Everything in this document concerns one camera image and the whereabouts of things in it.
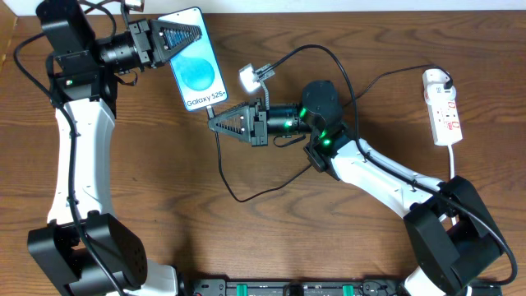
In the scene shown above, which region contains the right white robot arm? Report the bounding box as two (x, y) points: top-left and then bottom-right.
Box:
(207, 81), (518, 295)

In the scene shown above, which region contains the black charger cable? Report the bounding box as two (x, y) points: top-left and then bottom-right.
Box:
(205, 64), (454, 204)

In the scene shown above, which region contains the white USB charger plug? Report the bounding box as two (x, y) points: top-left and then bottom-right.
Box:
(422, 68), (456, 105)

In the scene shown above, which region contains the white power strip cord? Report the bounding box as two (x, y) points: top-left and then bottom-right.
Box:
(446, 143), (457, 180)

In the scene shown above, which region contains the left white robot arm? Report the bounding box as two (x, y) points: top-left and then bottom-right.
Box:
(27, 1), (203, 295)

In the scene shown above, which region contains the blue Galaxy smartphone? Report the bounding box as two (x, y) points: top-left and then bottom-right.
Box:
(158, 7), (228, 111)

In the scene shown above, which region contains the white power strip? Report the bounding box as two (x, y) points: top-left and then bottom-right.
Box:
(422, 68), (464, 147)

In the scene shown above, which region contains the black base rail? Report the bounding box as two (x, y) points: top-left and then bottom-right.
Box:
(189, 279), (407, 296)

